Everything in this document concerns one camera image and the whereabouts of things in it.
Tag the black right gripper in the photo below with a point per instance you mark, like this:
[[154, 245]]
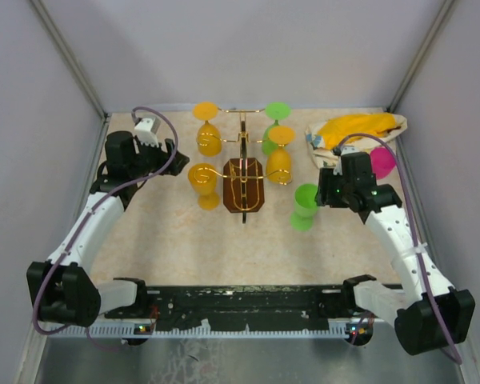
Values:
[[324, 194]]

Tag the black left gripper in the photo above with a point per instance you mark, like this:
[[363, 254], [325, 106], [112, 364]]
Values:
[[163, 156]]

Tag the yellow wine glass hung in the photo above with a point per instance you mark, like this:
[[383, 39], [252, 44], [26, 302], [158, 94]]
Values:
[[208, 138]]

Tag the green wine glass hung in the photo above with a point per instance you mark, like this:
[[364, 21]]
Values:
[[276, 111]]

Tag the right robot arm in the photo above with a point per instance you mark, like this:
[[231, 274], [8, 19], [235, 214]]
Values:
[[430, 313]]

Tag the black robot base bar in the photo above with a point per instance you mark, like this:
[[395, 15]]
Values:
[[164, 302]]

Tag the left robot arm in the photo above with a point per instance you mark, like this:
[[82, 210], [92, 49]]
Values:
[[61, 291]]

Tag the wooden rack base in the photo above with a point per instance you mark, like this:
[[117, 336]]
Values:
[[243, 191]]

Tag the pink plastic wine glass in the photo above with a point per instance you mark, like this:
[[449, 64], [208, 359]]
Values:
[[382, 162]]

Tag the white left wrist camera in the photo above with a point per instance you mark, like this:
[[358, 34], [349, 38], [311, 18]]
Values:
[[146, 131]]

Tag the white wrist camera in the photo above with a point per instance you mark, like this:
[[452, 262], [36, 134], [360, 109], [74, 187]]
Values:
[[146, 131], [341, 152]]

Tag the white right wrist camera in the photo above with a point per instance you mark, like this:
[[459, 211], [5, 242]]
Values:
[[341, 152]]

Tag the gold wire wine glass rack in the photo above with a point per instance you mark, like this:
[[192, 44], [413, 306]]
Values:
[[259, 160]]

